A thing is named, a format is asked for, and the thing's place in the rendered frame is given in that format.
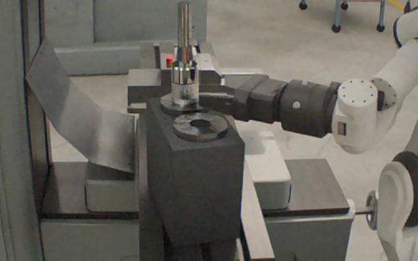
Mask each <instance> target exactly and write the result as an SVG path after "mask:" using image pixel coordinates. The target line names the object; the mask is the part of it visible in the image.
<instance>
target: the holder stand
mask: <svg viewBox="0 0 418 261"><path fill-rule="evenodd" d="M146 103H147V185H148V188H149V190H150V193H151V196H152V198H153V200H154V203H155V205H156V207H157V209H158V212H159V215H160V216H161V219H162V221H163V223H164V227H165V228H166V230H167V232H168V235H169V238H170V240H171V242H172V245H173V246H175V247H178V246H184V245H190V244H201V243H206V242H212V241H219V240H235V239H239V237H240V217H241V203H242V190H243V176H244V162H245V143H244V141H243V140H242V139H241V138H240V136H239V135H238V134H237V132H236V130H235V128H234V127H233V125H232V124H231V123H230V122H229V120H228V119H227V118H226V116H225V115H224V113H221V112H214V111H212V110H209V109H206V108H204V107H200V106H199V101H198V102H197V103H196V104H194V105H191V106H179V105H176V104H174V103H173V102H172V93H169V94H167V95H164V96H163V97H153V98H148V99H147V101H146Z"/></svg>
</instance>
